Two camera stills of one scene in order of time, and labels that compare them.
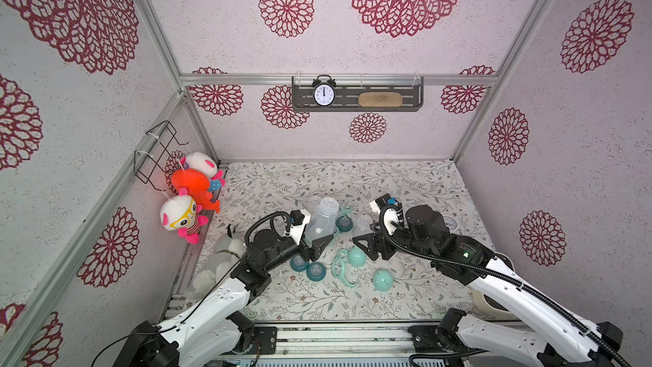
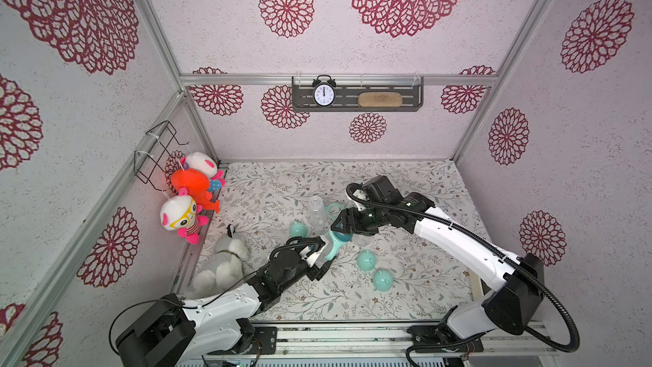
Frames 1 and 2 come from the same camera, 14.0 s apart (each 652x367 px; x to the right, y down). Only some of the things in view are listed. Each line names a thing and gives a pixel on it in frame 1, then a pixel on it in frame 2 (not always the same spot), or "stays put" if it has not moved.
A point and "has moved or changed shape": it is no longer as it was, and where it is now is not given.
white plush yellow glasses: x=181 y=213 stays put
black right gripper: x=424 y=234 -> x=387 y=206
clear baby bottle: x=322 y=223 has moved or changed shape
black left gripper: x=314 y=252 -> x=323 y=270
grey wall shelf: x=348 y=87 stays put
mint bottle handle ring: x=339 y=268 -> x=338 y=239
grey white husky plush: x=227 y=253 stays put
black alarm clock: x=323 y=90 stays put
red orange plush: x=195 y=184 stays put
